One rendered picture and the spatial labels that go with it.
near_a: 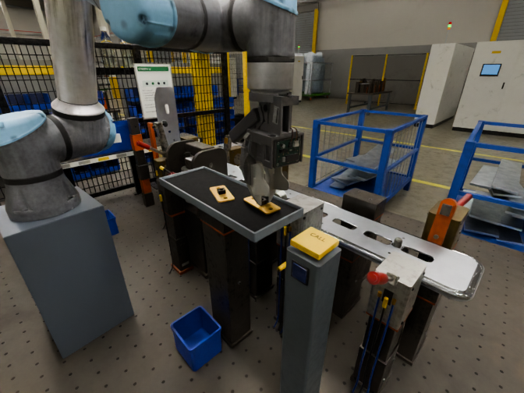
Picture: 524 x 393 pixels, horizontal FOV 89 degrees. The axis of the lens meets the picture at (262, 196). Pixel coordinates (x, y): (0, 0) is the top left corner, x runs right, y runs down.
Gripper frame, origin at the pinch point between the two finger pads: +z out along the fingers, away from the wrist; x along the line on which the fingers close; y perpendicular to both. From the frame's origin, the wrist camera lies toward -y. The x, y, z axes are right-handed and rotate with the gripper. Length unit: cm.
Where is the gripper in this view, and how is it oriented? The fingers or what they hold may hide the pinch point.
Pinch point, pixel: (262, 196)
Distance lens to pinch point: 54.4
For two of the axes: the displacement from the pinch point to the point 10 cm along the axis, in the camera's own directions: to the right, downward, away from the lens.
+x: 8.0, -2.5, 5.4
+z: -0.1, 9.0, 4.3
